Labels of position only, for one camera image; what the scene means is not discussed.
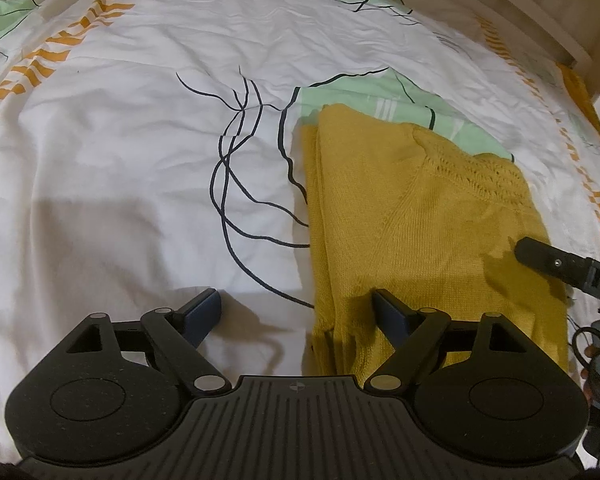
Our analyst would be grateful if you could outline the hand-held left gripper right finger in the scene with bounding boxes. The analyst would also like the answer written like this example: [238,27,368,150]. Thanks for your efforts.
[371,287,532,394]

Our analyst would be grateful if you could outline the mustard yellow knit sweater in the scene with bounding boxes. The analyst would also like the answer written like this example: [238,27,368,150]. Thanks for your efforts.
[298,103,574,377]

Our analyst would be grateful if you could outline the orange mattress sheet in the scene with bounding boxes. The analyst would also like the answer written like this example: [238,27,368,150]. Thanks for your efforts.
[557,62,600,131]

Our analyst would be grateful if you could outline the light wooden bed frame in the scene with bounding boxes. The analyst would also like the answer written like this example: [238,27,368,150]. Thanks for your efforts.
[380,0,600,161]

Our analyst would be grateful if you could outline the white leaf-print bed cover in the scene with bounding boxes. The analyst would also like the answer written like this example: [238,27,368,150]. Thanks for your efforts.
[0,0,600,467]

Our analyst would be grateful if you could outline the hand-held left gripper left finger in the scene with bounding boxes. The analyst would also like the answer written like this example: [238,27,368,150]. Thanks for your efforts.
[65,287,233,394]

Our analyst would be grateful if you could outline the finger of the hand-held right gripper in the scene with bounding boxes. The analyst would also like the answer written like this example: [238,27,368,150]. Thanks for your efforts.
[514,237,594,290]

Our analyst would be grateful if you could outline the black cable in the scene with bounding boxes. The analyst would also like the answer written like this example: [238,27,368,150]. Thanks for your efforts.
[573,326,600,362]

